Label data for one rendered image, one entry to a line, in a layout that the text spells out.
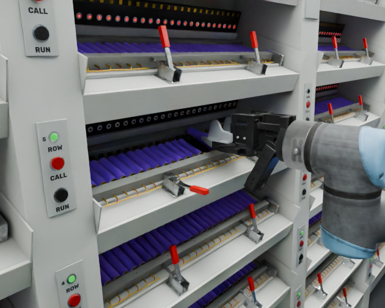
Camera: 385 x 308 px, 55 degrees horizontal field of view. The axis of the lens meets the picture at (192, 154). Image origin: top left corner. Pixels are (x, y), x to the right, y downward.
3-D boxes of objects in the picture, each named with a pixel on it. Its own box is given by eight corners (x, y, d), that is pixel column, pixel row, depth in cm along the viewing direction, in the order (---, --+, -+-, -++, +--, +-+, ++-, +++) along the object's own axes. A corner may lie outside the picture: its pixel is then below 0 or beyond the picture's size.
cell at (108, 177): (96, 167, 68) (117, 185, 65) (87, 169, 67) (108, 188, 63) (97, 158, 67) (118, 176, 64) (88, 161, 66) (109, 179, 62)
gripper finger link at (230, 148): (220, 137, 79) (256, 142, 74) (220, 145, 80) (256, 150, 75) (207, 141, 76) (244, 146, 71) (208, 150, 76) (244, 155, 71)
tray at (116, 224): (290, 166, 98) (303, 134, 94) (93, 257, 55) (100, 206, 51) (233, 132, 109) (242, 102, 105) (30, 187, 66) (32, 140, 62)
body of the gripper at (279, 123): (249, 109, 78) (302, 113, 70) (249, 148, 80) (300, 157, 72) (227, 113, 73) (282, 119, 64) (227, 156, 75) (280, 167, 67)
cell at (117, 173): (105, 164, 70) (126, 182, 66) (97, 167, 68) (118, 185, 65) (106, 156, 69) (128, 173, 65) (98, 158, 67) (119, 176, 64)
